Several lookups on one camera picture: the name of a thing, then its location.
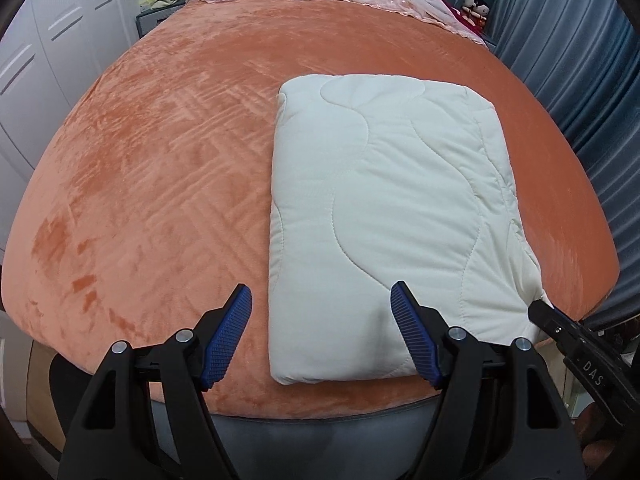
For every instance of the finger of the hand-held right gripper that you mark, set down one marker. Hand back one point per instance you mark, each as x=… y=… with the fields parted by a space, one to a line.
x=552 y=321

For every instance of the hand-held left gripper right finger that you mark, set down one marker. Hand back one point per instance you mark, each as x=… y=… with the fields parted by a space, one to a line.
x=417 y=340

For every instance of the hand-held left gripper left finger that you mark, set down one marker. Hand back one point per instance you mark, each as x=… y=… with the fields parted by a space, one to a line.
x=227 y=340

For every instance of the white quilt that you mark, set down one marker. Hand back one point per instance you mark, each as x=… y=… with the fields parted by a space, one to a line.
x=390 y=200

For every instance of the person's right hand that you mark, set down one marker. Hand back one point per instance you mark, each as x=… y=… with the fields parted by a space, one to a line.
x=597 y=452

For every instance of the grey bed base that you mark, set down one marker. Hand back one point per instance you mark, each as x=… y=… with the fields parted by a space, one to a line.
x=325 y=452

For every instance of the orange plush bed blanket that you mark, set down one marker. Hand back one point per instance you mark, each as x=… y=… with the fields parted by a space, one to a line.
x=150 y=160

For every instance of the grey pleated curtain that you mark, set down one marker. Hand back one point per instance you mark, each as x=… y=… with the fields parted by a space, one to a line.
x=575 y=85

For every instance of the red cloth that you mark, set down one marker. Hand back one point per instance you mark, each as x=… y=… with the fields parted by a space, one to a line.
x=467 y=24

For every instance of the pair of stuffed dolls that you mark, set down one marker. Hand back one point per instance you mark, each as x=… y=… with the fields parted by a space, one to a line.
x=475 y=9

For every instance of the dark nightstand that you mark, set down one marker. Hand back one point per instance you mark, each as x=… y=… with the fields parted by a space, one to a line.
x=150 y=22

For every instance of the white wardrobe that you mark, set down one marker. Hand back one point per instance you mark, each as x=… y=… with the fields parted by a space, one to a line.
x=60 y=35

